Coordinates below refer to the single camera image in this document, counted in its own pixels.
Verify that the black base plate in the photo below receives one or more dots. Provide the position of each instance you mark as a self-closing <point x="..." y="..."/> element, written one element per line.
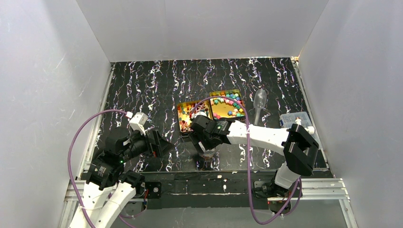
<point x="199" y="189"/>

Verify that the tin of star candies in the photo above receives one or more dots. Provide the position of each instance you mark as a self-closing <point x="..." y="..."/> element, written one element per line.
<point x="226" y="104"/>

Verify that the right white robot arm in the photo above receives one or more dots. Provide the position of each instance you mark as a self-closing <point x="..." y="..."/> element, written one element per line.
<point x="295" y="143"/>

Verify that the clear plastic organizer box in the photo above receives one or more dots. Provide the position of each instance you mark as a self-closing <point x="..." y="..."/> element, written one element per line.
<point x="301" y="118"/>

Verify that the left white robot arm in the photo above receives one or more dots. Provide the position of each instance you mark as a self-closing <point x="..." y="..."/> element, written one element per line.
<point x="108" y="188"/>

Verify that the clear plastic scoop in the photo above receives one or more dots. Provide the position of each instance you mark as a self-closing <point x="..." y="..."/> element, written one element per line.
<point x="259" y="103"/>

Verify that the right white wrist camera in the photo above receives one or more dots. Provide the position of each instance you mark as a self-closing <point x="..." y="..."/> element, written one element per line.
<point x="201" y="113"/>

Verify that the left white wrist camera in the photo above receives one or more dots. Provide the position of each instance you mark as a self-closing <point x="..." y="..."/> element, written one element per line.
<point x="137" y="121"/>

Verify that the tin of lollipops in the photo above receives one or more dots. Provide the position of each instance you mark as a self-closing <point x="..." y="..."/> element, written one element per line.
<point x="185" y="115"/>

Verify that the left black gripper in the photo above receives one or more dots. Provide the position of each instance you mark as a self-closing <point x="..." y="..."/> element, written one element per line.
<point x="153" y="142"/>

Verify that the clear round jar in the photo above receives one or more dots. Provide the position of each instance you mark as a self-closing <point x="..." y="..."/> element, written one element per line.
<point x="208" y="155"/>

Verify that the aluminium frame rail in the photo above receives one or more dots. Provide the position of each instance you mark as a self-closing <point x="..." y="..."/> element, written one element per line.
<point x="312" y="189"/>

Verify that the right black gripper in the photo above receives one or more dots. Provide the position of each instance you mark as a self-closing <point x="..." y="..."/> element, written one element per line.
<point x="198" y="135"/>

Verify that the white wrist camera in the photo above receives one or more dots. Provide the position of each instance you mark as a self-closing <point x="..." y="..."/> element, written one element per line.
<point x="137" y="121"/>
<point x="201" y="113"/>

